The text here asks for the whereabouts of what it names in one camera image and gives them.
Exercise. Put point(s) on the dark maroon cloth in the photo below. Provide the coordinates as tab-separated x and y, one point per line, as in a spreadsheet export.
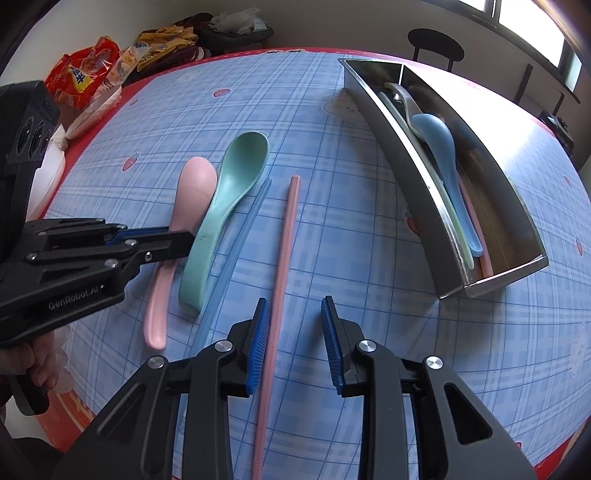
184	53

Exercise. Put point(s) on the yellow snack packets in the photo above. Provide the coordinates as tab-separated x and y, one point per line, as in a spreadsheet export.
164	41

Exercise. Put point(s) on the dark grey bag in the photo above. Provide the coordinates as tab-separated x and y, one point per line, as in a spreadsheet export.
240	37

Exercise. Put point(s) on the black chair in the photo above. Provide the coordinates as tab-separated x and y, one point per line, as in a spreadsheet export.
436	41

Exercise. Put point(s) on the red snack bag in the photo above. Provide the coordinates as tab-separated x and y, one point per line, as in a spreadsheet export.
87	69

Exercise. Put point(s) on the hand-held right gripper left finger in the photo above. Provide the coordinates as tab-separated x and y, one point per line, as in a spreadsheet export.
258	350

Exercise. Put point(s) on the blue chopstick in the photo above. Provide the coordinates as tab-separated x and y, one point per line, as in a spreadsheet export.
240	244

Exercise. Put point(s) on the dark furniture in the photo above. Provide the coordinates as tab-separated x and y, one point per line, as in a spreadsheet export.
559	134

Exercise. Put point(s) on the white tissue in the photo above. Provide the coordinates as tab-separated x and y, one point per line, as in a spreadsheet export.
59	137

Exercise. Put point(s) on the person's left hand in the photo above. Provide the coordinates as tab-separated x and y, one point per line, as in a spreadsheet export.
44	364

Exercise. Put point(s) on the crumpled white plastic bag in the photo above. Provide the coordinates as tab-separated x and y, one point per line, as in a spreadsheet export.
238	18

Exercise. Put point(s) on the blue plaid tablecloth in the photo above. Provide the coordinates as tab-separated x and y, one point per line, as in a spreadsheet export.
369	286

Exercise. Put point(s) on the window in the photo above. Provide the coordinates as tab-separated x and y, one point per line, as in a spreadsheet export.
526	23

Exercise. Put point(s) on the pink plastic spoon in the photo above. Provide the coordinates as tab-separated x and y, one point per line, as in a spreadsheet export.
196	180

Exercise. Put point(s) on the long metal tray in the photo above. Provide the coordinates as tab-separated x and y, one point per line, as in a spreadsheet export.
508	203

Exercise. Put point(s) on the clear snack packet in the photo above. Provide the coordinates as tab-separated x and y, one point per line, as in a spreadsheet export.
121	64

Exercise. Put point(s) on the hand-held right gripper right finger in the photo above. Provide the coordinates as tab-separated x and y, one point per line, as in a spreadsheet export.
330	350

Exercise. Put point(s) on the flat white plastic bag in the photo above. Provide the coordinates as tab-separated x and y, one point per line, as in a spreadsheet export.
94	113

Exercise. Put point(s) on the green plastic spoon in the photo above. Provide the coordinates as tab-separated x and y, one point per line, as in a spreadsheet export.
240	161

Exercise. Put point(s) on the white plastic spoon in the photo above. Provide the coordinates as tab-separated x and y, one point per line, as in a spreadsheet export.
401	97

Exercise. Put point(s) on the white round lidded container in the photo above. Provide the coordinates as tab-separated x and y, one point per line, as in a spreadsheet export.
46	180

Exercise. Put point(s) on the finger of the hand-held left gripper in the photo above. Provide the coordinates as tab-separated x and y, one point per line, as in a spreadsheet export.
171	247
138	233

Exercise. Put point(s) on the pink chopstick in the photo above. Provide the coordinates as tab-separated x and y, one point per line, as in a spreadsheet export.
286	240
485	265

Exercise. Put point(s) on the blue plastic spoon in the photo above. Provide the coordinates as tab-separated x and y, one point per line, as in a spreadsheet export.
436	134

